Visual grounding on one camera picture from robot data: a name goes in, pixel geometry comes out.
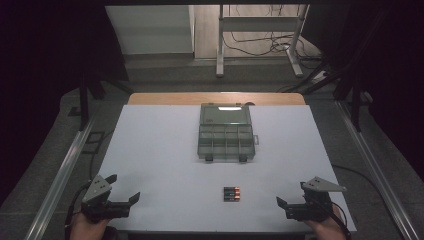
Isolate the tangle of black floor cables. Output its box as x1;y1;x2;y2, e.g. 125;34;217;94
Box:
222;31;323;64

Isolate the white panel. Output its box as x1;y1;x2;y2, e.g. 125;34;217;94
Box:
105;4;195;56

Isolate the floor socket plate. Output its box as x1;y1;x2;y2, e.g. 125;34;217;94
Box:
82;131;106;155

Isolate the person's right hand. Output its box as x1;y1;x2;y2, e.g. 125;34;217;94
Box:
304;205;348;240

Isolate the wooden table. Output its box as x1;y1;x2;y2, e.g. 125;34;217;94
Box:
127;92;307;107

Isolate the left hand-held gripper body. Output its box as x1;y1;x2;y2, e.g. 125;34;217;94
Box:
80;174;132;224

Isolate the black floor cable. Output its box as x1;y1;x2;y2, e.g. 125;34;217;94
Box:
331;163;378;192

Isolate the white metal desk frame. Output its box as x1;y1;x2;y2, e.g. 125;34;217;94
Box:
215;3;310;79

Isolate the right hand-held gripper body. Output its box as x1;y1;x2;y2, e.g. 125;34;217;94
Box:
285;176;348;223

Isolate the person's left hand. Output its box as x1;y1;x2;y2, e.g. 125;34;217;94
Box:
69;212;110;240

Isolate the metal floor rail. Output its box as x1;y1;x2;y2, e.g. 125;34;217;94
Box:
334;99;422;240
24;113;98;240

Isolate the white table sheet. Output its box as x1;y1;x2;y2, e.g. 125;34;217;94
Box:
96;104;358;234

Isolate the grey clear compartment storage box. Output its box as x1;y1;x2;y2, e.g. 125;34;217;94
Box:
197;102;260;164

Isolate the left hand-held gripper cable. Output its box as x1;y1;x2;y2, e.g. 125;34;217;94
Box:
64;179;93;240

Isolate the right hand-held gripper cable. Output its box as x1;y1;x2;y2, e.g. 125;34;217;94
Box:
313;196;353;240

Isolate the black stand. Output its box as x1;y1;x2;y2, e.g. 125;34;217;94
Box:
299;59;365;133
77;66;134;132

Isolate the hand-held gripper cable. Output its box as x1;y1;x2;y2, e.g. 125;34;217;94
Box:
64;179;93;240
313;196;353;240

